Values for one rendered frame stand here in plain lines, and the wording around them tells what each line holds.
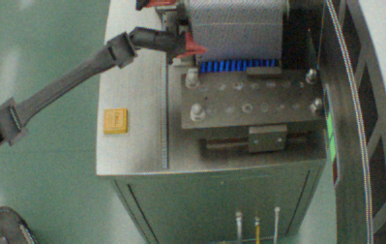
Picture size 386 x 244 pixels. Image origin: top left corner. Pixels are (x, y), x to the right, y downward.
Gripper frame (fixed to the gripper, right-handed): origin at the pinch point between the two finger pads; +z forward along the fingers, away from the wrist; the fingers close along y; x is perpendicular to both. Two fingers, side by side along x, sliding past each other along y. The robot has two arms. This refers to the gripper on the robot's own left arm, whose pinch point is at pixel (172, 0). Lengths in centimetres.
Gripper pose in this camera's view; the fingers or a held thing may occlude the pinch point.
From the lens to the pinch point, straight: 145.8
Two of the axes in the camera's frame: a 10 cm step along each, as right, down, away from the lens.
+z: 8.4, 2.3, 4.9
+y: 0.4, 8.7, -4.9
